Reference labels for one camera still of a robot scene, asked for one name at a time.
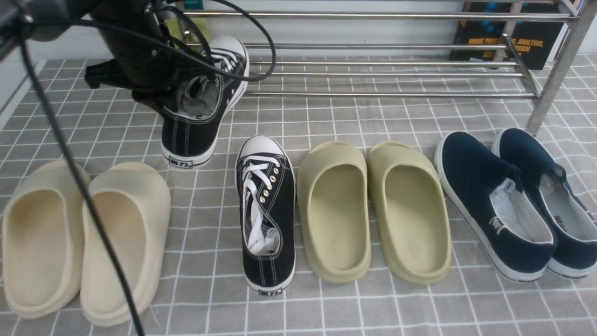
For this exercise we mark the cream slipper far left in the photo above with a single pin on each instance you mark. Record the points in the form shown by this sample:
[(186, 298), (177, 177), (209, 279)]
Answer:
[(42, 242)]

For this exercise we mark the cream slipper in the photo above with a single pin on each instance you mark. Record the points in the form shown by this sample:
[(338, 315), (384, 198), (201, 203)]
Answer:
[(134, 205), (42, 242)]

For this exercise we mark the navy slip-on shoe left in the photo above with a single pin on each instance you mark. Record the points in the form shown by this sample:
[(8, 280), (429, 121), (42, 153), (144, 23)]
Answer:
[(489, 194)]

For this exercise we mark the olive green slipper left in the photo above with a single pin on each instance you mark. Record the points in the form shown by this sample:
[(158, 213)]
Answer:
[(333, 205)]

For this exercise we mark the olive green slipper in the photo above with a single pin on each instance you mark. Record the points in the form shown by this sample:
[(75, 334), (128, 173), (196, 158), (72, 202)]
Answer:
[(411, 212), (333, 205)]

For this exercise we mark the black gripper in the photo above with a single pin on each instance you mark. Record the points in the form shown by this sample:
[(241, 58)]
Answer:
[(152, 74)]

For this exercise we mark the teal green book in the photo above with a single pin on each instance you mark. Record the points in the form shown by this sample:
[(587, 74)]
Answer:
[(178, 28)]

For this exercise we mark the steel shoe rack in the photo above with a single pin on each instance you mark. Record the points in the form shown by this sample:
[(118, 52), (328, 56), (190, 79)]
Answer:
[(577, 18)]

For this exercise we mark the black orange book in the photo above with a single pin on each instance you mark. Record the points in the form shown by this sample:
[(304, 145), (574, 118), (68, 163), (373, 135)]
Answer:
[(534, 41)]

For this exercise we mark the navy slip-on shoe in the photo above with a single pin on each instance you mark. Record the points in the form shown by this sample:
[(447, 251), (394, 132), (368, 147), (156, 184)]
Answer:
[(546, 184), (489, 194)]

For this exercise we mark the olive green slipper right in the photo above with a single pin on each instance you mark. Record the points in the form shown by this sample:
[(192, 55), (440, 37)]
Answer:
[(411, 212)]

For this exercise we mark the black canvas sneaker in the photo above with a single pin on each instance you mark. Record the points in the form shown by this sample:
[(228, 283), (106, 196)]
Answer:
[(266, 186), (190, 131)]

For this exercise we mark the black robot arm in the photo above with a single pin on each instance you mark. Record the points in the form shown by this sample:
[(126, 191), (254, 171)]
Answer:
[(46, 20)]

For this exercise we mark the navy slip-on shoe right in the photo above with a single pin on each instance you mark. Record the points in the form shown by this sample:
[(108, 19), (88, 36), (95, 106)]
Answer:
[(546, 184)]

